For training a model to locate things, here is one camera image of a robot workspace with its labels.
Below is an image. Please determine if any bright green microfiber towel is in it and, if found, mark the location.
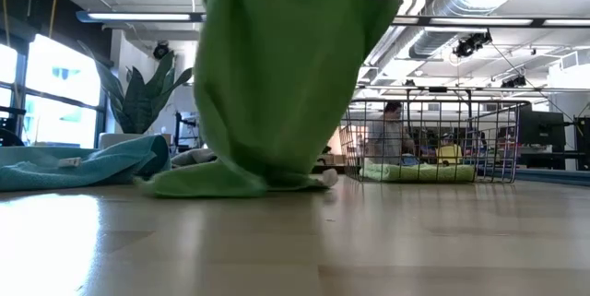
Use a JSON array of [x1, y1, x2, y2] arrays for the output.
[[136, 0, 403, 198]]

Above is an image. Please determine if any light green microfiber towel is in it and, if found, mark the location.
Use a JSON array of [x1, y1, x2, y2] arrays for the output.
[[359, 162, 477, 184]]

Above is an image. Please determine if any teal microfiber towel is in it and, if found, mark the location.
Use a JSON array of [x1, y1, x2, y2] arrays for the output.
[[0, 134, 171, 192]]

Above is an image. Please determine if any grey microfiber towel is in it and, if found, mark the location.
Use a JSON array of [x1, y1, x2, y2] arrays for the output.
[[171, 148, 218, 168]]

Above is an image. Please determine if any overhead light bar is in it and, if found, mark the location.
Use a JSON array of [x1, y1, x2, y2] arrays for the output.
[[76, 9, 590, 29]]

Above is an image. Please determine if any black track light cluster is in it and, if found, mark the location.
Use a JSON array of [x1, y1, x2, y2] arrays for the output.
[[500, 76, 527, 89], [453, 30, 493, 59]]

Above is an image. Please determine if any potted snake plant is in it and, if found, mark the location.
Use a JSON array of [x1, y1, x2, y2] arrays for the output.
[[77, 40, 195, 150]]

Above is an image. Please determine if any black computer monitor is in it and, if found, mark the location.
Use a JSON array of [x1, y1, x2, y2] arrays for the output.
[[574, 117, 590, 171], [173, 110, 202, 149], [518, 110, 577, 152]]

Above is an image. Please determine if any person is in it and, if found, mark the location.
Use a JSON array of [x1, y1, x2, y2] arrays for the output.
[[368, 101, 416, 167]]

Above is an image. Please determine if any large window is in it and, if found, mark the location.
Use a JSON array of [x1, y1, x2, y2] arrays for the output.
[[0, 32, 105, 149]]

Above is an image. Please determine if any black ceiling camera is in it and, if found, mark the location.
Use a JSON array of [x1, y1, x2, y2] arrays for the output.
[[152, 41, 171, 61]]

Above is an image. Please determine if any wire basket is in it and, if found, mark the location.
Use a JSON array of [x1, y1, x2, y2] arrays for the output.
[[338, 98, 532, 184]]

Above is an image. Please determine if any yellow hanging cord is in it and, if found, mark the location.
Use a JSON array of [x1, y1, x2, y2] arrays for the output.
[[48, 0, 61, 39], [0, 0, 11, 48]]

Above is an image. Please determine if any black aluminium table frame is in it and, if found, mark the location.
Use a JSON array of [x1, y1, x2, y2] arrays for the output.
[[477, 166, 590, 187]]

